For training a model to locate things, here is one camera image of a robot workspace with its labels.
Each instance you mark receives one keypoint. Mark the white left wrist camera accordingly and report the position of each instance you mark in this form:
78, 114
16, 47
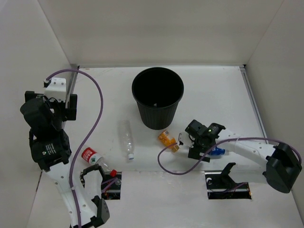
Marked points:
56, 88

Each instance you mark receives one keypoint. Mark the clear bottle red label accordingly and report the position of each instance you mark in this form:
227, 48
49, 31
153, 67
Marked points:
93, 158

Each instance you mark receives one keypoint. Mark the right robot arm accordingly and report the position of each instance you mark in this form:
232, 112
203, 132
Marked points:
279, 163

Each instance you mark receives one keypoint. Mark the left aluminium rail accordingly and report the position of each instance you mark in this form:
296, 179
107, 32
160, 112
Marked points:
71, 84

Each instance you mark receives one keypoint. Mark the clear bottle white cap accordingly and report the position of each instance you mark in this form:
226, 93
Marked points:
126, 139

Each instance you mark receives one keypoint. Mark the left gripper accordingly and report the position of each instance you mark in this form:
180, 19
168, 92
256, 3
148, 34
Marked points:
71, 107

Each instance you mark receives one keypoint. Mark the black plastic waste bin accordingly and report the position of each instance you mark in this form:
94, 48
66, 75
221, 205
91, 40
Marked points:
157, 92

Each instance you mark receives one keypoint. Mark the clear bottle blue label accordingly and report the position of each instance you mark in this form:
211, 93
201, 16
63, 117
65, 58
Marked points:
217, 152

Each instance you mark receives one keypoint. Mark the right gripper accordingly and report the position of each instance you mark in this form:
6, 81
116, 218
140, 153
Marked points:
194, 152

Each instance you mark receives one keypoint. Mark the orange juice bottle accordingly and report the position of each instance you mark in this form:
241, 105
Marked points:
167, 140

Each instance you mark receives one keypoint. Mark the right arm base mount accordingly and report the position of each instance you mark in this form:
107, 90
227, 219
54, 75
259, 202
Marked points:
221, 186

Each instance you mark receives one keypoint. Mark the right aluminium rail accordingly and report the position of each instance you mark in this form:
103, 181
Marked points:
252, 99

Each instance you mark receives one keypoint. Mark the aluminium rail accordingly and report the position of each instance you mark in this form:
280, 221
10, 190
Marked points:
252, 99
71, 84

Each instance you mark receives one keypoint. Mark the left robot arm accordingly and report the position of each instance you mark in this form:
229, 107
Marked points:
50, 149

